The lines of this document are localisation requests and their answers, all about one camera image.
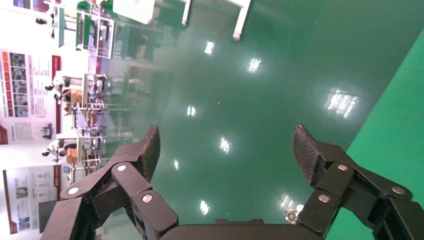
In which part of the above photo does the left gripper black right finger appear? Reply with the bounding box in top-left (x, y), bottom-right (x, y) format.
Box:
top-left (291, 124), bottom-right (424, 240)

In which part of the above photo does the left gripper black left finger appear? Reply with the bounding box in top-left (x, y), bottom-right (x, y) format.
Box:
top-left (39, 125), bottom-right (180, 240)

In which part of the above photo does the metal binder clip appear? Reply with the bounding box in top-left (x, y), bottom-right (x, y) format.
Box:
top-left (284, 204), bottom-right (305, 225)

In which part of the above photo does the green table cloth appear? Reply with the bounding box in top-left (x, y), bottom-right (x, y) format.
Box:
top-left (326, 28), bottom-right (424, 240)

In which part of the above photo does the white shelf rack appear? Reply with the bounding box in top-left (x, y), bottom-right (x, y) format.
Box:
top-left (75, 9), bottom-right (116, 61)

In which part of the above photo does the white panel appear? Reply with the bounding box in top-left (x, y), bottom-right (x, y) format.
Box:
top-left (112, 0), bottom-right (157, 25)

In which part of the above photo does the white table leg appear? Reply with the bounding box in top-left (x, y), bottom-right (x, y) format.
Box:
top-left (181, 0), bottom-right (193, 27)
top-left (232, 0), bottom-right (252, 42)

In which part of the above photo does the white workbench frame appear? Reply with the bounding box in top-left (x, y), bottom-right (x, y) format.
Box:
top-left (71, 73), bottom-right (111, 134)

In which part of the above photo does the printed wall poster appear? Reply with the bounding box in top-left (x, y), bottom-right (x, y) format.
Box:
top-left (0, 48), bottom-right (63, 146)
top-left (2, 164), bottom-right (63, 235)

